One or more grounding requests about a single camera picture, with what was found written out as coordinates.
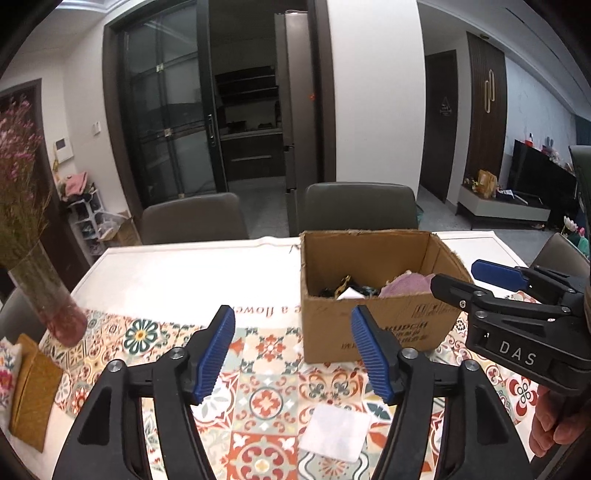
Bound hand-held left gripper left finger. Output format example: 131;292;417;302
51;304;236;480

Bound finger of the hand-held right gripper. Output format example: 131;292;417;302
430;272;579;325
471;259;590;306

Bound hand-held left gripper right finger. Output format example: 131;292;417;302
350;304;536;480

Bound pink cloth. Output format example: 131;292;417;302
379;271;437;298

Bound dark patterned scarf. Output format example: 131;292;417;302
316;274;384;299

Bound person's right hand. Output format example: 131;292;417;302
529;385;591;459

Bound white television cabinet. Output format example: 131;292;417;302
455;184;552;232

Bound grey dining chair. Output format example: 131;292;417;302
529;233;591;278
140;192;250;245
302;183;419;232

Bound white tablecloth with tile pattern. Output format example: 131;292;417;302
37;231;555;480

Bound white square cloth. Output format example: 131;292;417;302
299;405;372;463

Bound yellow bag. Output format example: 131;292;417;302
475;169;500;199

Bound television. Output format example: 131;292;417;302
510;139;581;209

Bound dark brown door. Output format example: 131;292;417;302
424;50;461;205

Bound small cardboard box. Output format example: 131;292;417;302
99;211;142;248

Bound shoe rack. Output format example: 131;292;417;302
67;185;122;257

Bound mustard yellow folded cloth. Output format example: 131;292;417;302
9;333;64;452

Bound white floral cloth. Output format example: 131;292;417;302
0;338;22;412

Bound glass vase with dried flowers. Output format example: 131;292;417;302
0;78;89;292

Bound pink hat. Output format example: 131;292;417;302
61;172;91;200

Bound kitchen cabinets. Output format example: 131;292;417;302
215;66;284;182

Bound grey refrigerator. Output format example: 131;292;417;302
274;10;325;236

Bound sliding glass door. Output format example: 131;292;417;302
104;0;228;210

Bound dried pink flowers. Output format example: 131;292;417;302
0;99;52;278

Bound wood panel door gold handle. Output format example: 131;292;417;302
465;31;509;186

